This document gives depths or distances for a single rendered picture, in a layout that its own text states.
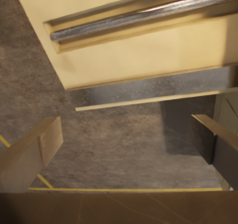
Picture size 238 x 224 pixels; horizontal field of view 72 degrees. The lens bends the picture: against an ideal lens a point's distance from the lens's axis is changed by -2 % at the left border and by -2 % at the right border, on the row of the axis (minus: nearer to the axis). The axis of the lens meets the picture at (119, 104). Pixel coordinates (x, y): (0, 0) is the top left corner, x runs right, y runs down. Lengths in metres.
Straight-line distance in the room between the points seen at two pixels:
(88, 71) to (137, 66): 0.27
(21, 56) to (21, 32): 0.25
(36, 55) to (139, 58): 1.29
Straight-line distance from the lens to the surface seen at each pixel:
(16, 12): 1.88
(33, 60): 1.99
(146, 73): 0.92
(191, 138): 0.17
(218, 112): 2.12
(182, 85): 0.94
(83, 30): 0.88
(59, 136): 0.16
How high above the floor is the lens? 1.51
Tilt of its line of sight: 50 degrees down
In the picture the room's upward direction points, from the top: 170 degrees counter-clockwise
